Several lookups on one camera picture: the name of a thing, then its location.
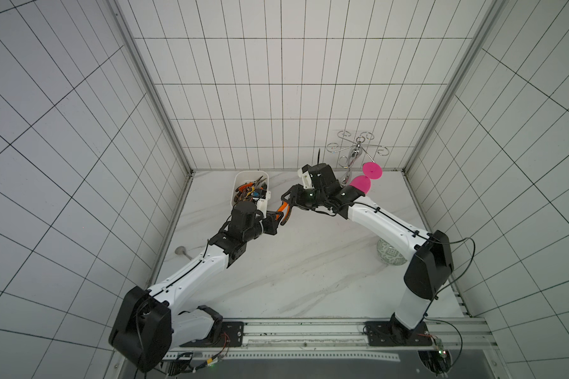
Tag white plastic storage box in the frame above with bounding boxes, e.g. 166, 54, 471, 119
231, 170, 271, 217

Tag orange long nose pliers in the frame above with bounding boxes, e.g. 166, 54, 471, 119
276, 201, 292, 226

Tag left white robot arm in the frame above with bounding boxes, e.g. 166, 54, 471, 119
108, 202, 290, 374

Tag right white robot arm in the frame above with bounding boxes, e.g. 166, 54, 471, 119
281, 184, 453, 346

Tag lower pink cup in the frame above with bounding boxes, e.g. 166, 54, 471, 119
350, 175, 371, 196

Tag pink cup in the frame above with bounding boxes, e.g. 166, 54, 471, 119
362, 162, 383, 180
350, 175, 371, 196

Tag upper pink cup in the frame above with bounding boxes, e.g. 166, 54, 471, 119
362, 162, 383, 180

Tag chrome cup holder stand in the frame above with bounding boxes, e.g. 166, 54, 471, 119
327, 130, 390, 186

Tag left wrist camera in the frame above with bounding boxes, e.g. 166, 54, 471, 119
255, 198, 268, 218

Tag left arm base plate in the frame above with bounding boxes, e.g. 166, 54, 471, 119
180, 322, 245, 347

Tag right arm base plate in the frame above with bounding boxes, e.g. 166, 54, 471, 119
363, 320, 433, 347

